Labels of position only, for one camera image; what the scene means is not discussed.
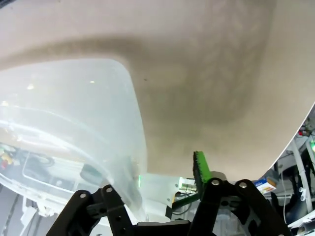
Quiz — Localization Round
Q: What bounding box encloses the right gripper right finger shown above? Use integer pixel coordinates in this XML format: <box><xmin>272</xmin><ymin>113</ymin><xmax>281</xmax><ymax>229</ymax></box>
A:
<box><xmin>192</xmin><ymin>150</ymin><xmax>291</xmax><ymax>236</ymax></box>

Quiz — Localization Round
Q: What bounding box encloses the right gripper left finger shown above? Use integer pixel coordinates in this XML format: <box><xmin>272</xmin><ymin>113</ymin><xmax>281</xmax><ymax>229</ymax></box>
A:
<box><xmin>46</xmin><ymin>184</ymin><xmax>134</xmax><ymax>236</ymax></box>

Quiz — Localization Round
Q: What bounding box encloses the silver metal connector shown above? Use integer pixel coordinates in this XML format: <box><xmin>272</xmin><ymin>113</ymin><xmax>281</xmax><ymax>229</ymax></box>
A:
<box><xmin>179</xmin><ymin>182</ymin><xmax>198</xmax><ymax>193</ymax></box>

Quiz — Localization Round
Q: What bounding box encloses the small orange blue box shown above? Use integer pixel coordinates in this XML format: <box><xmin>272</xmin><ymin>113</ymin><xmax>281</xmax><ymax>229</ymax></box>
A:
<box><xmin>255</xmin><ymin>177</ymin><xmax>277</xmax><ymax>194</ymax></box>

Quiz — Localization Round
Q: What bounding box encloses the clear plastic bin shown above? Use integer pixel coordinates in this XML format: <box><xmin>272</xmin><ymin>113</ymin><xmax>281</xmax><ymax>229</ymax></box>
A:
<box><xmin>0</xmin><ymin>58</ymin><xmax>148</xmax><ymax>220</ymax></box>

